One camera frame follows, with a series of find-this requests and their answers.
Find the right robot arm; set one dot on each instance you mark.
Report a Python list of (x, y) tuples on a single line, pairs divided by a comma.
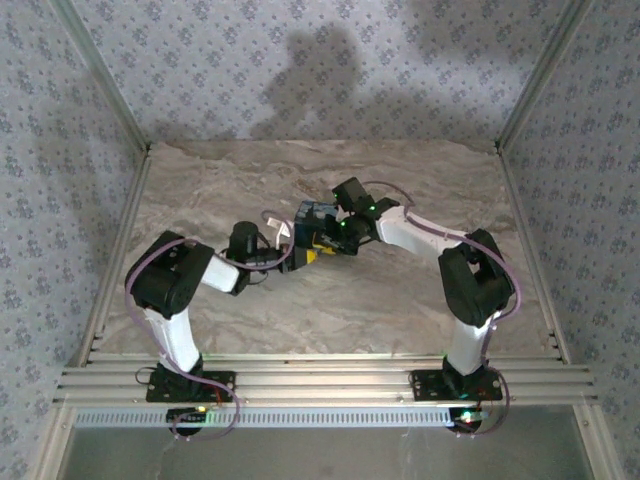
[(470, 290)]

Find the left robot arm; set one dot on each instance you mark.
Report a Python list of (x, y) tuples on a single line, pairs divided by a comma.
[(165, 280)]

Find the aluminium cross beam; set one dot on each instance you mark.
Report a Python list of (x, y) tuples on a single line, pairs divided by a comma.
[(325, 380)]

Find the small controller board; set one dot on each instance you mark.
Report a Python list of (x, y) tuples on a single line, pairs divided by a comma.
[(187, 415), (467, 416)]

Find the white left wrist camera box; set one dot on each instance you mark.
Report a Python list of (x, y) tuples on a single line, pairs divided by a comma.
[(280, 225)]

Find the aluminium side rail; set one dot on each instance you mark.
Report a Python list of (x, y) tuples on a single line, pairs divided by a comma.
[(530, 250), (125, 225)]

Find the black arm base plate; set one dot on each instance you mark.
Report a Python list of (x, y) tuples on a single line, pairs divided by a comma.
[(425, 385), (160, 392)]

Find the aluminium frame post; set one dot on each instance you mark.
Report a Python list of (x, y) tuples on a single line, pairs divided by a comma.
[(540, 75), (100, 75)]

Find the aluminium frame leg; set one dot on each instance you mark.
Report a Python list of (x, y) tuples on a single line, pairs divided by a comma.
[(52, 445), (600, 445)]

